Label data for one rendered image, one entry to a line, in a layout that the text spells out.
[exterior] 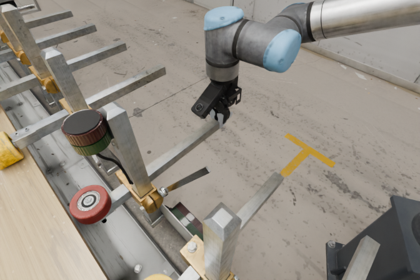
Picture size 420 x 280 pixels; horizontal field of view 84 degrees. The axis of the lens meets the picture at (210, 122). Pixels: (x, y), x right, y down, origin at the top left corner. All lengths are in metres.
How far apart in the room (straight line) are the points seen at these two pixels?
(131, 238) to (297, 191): 1.14
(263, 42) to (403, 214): 0.80
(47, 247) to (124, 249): 0.30
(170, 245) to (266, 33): 0.59
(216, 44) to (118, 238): 0.65
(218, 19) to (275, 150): 1.41
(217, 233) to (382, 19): 0.49
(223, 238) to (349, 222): 1.45
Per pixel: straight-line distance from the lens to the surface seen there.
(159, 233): 0.75
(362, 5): 0.59
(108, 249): 0.86
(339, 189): 1.80
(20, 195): 0.70
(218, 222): 0.30
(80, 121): 0.41
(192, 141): 0.70
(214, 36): 0.57
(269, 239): 1.50
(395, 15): 0.59
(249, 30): 0.54
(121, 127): 0.43
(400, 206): 1.10
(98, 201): 0.60
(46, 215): 0.64
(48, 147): 1.20
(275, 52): 0.51
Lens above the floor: 1.39
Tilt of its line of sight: 45 degrees down
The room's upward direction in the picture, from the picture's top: straight up
